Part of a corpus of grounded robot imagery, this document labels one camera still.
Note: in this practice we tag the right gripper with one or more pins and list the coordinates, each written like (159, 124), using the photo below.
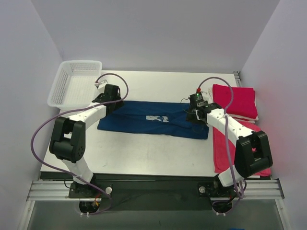
(192, 116)

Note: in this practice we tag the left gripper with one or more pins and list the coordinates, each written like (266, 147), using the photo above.
(117, 103)

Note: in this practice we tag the blue t-shirt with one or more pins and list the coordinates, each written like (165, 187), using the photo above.
(156, 118)

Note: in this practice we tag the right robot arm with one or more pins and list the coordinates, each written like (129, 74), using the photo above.
(252, 149)

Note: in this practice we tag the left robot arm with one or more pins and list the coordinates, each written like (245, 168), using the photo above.
(68, 139)

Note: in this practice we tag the white plastic basket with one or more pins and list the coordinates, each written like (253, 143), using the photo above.
(73, 86)

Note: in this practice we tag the folded red t-shirt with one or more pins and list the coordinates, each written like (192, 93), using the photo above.
(243, 104)

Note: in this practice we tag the pink towel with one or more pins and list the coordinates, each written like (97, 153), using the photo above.
(220, 157)

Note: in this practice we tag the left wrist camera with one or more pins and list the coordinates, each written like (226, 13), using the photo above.
(106, 93)

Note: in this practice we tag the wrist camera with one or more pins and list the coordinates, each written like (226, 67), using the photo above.
(198, 103)
(106, 93)

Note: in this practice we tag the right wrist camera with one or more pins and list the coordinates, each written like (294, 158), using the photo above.
(198, 103)

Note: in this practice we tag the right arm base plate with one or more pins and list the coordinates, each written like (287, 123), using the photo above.
(210, 190)

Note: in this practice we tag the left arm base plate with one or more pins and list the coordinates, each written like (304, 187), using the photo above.
(86, 191)

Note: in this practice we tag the aluminium rail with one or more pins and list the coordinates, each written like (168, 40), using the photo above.
(59, 191)

